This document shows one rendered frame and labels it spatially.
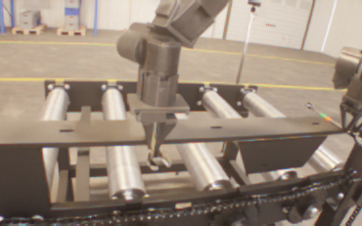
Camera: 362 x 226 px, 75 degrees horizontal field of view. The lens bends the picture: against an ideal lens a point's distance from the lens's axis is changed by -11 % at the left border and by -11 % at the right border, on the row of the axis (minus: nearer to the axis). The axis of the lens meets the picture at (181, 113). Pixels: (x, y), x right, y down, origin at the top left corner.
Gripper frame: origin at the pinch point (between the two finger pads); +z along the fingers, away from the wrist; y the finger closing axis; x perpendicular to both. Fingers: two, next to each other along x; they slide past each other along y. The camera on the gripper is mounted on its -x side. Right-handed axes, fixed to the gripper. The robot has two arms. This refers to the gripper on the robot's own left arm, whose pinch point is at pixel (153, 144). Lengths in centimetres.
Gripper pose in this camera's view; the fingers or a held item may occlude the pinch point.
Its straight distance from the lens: 50.8
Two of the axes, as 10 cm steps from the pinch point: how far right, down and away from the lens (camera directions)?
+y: -9.5, 0.1, -3.2
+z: -1.3, 9.0, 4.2
